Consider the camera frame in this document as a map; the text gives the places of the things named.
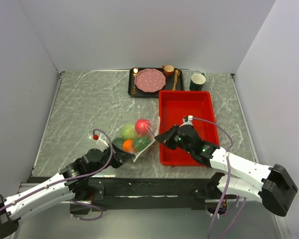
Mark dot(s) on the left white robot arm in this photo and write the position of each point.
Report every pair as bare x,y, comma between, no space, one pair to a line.
68,184

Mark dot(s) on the green avocado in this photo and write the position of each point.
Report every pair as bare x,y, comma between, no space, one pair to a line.
118,142

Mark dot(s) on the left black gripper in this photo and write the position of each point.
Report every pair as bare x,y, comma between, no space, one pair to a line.
119,157

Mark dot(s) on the gold spoon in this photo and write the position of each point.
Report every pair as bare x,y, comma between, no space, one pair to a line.
177,73

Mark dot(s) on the clear zip top bag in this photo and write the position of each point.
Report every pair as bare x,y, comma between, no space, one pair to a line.
155,123

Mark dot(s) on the light green cabbage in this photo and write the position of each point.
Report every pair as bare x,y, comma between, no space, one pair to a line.
128,131

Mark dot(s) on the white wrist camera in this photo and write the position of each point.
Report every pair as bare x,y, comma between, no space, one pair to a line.
187,120
101,141

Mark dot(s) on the pink dotted plate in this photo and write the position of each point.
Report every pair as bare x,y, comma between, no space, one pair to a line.
150,80

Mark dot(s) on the red apple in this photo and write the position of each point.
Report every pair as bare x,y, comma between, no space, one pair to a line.
142,126

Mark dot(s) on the orange ceramic cup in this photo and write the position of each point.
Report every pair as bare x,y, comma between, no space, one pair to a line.
168,70

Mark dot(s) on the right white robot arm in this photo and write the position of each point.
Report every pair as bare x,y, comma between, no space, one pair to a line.
270,185

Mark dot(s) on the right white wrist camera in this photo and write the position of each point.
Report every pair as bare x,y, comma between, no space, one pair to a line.
187,120

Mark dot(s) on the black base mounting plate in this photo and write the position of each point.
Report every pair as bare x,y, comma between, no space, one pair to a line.
149,193

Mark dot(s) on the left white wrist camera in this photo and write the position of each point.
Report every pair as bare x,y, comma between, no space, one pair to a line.
101,141

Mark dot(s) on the dark green paper cup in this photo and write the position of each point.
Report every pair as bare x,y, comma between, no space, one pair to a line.
197,82

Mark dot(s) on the green bell pepper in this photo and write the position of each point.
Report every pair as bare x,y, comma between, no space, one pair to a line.
141,143

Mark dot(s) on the aluminium frame rail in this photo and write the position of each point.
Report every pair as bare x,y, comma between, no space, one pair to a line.
25,185

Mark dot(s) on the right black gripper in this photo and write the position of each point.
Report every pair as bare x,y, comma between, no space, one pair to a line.
166,138

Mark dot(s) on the orange tangerine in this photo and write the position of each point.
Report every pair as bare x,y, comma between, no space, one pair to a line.
128,146

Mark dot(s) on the red plastic bin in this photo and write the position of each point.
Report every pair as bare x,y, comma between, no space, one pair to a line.
173,107

